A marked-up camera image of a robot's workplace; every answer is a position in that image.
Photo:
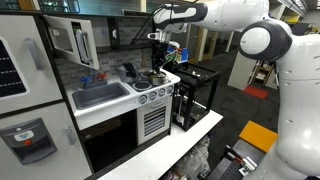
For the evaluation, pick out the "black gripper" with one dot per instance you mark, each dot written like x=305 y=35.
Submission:
x=159 y=50

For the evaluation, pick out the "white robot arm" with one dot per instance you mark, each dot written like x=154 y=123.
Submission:
x=295 y=154

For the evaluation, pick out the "silver pot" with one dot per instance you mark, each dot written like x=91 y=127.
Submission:
x=156 y=78

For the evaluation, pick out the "toy kitchen stove unit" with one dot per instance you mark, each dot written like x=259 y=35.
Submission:
x=115 y=131

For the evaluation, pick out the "grey toy sink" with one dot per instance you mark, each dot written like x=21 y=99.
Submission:
x=91 y=97

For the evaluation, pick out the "white toy microwave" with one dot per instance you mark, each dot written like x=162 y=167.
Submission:
x=73 y=40

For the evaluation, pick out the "black handled grey pot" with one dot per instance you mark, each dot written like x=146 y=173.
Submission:
x=127 y=72

